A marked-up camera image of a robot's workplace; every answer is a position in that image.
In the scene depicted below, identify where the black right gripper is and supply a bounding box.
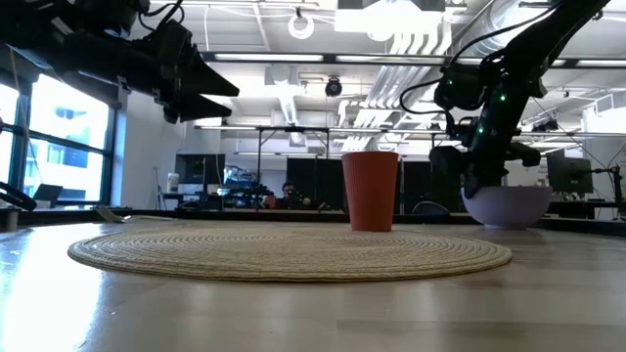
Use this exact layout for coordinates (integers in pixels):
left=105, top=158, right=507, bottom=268
left=428, top=141, right=543, bottom=199

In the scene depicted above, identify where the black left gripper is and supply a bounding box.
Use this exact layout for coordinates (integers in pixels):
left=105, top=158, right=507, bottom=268
left=146, top=19, right=241, bottom=124

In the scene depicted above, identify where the light purple bowl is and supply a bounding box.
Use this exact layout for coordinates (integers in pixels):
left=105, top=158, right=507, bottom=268
left=462, top=185, right=553, bottom=231

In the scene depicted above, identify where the orange ribbed cup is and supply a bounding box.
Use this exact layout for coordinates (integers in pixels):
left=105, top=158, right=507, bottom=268
left=340, top=151, right=400, bottom=233

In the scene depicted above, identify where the black office chair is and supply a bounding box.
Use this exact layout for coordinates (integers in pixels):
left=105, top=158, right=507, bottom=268
left=411, top=200, right=451, bottom=216

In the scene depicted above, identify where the black computer monitor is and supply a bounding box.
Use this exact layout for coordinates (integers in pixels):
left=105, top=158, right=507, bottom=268
left=546, top=154, right=595, bottom=195
left=174, top=154, right=227, bottom=186

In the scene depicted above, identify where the overhead light bar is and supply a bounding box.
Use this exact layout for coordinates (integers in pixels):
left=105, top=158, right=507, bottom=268
left=200, top=51, right=626, bottom=68

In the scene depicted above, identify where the person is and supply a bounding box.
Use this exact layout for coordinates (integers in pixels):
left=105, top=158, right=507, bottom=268
left=279, top=181, right=307, bottom=210

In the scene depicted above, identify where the large glass window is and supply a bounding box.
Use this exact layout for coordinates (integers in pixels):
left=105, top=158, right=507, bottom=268
left=0, top=72, right=121, bottom=207

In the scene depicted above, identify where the open laptop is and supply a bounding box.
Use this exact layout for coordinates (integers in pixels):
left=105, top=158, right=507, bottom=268
left=32, top=183, right=64, bottom=202

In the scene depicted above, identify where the round woven straw placemat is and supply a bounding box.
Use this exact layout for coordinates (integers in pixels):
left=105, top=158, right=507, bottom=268
left=67, top=222, right=514, bottom=284

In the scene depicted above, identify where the black metal rack frame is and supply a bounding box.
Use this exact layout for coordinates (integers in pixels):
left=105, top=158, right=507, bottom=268
left=254, top=124, right=332, bottom=197

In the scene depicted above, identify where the white cable ring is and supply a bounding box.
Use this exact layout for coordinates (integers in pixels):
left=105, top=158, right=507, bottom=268
left=288, top=12, right=316, bottom=41

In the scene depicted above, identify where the black aluminium table frame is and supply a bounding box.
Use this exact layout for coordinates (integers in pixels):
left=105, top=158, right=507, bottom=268
left=0, top=207, right=626, bottom=237

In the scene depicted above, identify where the black partition wall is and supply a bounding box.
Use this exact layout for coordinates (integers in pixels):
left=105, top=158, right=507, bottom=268
left=286, top=156, right=464, bottom=215

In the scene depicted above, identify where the silver ventilation duct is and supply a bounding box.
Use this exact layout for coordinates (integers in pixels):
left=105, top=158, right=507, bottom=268
left=434, top=0, right=559, bottom=102

